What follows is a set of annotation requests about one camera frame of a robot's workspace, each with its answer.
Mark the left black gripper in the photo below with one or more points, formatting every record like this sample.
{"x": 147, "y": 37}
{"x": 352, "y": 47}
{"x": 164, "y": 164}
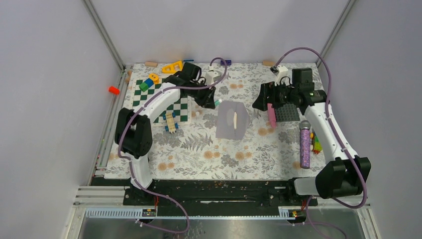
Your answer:
{"x": 208, "y": 101}

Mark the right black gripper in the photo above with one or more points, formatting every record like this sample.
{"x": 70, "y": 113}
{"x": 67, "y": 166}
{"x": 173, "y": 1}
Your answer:
{"x": 267, "y": 89}

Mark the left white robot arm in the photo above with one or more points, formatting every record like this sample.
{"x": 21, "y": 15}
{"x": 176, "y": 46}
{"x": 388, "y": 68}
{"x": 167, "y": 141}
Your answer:
{"x": 133, "y": 133}

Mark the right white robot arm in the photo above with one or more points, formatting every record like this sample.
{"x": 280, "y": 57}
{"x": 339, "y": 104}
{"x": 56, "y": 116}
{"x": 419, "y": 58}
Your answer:
{"x": 345, "y": 172}

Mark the pink marker pen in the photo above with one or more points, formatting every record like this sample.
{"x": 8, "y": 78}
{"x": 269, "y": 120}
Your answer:
{"x": 271, "y": 115}

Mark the green white chessboard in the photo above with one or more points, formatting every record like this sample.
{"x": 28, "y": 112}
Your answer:
{"x": 180, "y": 109}

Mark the dark grey lego baseplate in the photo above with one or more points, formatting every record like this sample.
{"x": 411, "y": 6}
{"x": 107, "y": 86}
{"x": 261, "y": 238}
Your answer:
{"x": 288, "y": 112}

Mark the right wooden cylinder peg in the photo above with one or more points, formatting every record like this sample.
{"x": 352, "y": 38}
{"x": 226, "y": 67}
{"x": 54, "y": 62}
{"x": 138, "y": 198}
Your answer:
{"x": 268, "y": 63}

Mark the wooden cylinder peg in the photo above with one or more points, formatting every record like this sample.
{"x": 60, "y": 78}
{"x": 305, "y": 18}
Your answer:
{"x": 151, "y": 64}
{"x": 268, "y": 63}

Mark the wooden toy car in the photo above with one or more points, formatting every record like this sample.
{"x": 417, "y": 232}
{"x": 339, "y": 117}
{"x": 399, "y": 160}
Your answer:
{"x": 171, "y": 126}

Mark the yellow triangle toy block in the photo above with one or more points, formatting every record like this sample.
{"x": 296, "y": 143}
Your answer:
{"x": 173, "y": 67}

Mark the purple glitter microphone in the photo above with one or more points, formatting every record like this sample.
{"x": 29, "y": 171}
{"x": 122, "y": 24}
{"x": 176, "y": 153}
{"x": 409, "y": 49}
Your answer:
{"x": 305, "y": 144}

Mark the floral patterned table mat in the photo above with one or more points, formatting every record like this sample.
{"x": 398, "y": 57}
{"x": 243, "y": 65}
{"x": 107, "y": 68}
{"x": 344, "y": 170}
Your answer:
{"x": 194, "y": 152}

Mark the blue cube block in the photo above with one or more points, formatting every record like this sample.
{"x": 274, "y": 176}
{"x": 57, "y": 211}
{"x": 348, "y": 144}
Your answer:
{"x": 149, "y": 82}

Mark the green cube block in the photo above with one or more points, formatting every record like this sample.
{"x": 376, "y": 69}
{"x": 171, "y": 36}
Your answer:
{"x": 144, "y": 86}

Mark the left wooden cylinder peg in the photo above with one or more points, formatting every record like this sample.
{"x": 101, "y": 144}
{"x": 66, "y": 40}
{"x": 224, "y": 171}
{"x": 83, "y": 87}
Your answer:
{"x": 151, "y": 64}

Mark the colourful lego brick stack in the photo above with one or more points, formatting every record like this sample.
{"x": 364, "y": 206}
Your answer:
{"x": 316, "y": 147}

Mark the red cylinder block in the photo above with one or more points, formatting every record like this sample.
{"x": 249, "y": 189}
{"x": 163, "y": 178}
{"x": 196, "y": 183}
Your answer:
{"x": 114, "y": 90}

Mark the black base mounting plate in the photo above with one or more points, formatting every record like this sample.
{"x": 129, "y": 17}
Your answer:
{"x": 209, "y": 198}

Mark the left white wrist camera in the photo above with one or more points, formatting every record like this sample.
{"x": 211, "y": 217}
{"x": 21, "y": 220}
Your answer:
{"x": 212, "y": 75}

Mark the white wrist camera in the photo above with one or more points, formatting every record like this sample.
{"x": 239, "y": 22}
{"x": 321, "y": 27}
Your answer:
{"x": 280, "y": 71}
{"x": 212, "y": 75}

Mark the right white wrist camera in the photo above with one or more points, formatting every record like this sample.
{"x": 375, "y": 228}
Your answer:
{"x": 280, "y": 71}

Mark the orange ring toy block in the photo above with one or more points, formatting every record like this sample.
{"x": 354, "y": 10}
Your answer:
{"x": 155, "y": 78}

